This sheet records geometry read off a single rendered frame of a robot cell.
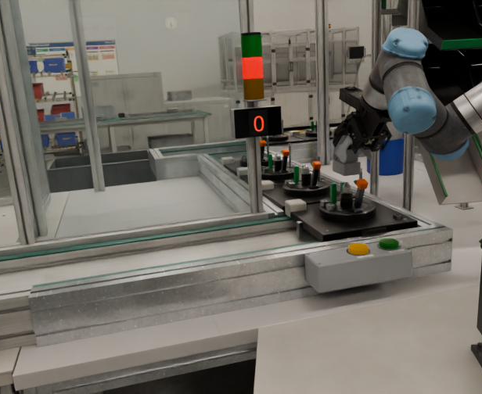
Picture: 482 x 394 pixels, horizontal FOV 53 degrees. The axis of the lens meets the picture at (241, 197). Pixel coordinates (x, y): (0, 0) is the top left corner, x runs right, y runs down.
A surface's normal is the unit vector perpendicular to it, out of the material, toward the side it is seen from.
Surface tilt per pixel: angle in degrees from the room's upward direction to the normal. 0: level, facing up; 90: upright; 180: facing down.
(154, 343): 0
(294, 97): 90
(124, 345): 0
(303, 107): 90
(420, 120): 130
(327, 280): 90
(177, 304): 90
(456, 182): 45
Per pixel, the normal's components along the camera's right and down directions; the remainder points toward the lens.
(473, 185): 0.03, -0.51
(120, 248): 0.26, 0.23
